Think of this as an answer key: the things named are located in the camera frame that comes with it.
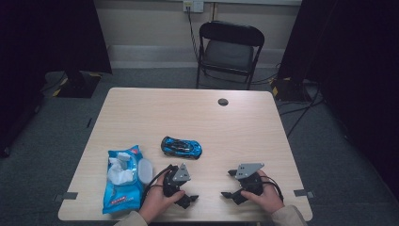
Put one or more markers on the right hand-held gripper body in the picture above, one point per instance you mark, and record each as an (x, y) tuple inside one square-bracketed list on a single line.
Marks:
[(249, 171)]

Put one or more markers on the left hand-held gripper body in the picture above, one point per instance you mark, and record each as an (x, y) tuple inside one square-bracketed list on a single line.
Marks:
[(181, 174)]

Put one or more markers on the blue toy car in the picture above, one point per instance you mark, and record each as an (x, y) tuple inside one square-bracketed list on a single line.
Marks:
[(182, 147)]

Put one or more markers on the blue wet wipes packet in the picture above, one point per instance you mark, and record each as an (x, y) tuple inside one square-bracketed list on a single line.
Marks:
[(122, 196)]

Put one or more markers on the person's left hand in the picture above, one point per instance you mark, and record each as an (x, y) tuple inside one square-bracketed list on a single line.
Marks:
[(155, 202)]

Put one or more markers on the person's right hand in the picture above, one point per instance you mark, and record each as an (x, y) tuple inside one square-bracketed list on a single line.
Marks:
[(269, 197)]

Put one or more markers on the grey tape mark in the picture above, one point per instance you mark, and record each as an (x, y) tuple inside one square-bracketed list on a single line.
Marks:
[(67, 196), (302, 193)]

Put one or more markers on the black stand base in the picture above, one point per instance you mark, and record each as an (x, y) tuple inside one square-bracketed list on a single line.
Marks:
[(78, 84), (288, 89)]

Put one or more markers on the black folding chair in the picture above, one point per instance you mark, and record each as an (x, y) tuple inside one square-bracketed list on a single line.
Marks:
[(230, 55)]

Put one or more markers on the dark curtain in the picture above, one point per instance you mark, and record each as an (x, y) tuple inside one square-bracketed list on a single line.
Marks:
[(47, 37), (354, 62)]

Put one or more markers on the white wall socket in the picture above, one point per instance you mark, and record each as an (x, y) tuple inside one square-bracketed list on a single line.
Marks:
[(193, 5)]

